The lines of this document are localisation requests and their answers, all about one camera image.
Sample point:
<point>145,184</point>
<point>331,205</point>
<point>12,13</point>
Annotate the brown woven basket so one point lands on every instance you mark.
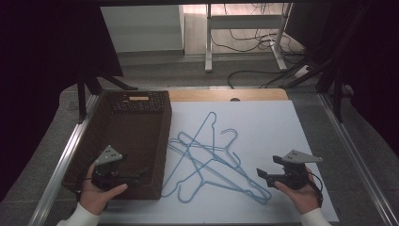
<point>131,132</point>

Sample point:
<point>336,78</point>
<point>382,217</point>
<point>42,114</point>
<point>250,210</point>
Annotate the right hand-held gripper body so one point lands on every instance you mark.
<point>296,175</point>

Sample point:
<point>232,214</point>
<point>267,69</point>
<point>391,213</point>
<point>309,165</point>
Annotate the black metal stand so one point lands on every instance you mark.
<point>82,100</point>
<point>338,100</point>

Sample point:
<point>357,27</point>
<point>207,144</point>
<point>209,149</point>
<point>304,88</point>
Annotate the white paper sheet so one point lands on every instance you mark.
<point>266,125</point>

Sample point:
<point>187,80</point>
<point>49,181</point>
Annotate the white cabinet panel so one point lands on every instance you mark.
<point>141,28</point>

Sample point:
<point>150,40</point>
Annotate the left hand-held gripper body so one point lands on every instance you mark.
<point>108,155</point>

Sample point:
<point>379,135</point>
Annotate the person's right hand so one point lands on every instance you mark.
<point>306,197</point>

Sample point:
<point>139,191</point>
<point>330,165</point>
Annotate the person's left hand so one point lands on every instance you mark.
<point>94,197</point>

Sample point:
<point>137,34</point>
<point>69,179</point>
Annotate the white metal desk frame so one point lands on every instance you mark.
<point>241,22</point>

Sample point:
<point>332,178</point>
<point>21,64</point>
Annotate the black curtain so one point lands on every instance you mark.
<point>37,62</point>
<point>376,62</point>

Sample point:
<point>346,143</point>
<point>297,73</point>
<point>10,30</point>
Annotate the white power strip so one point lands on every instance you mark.
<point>302,71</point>

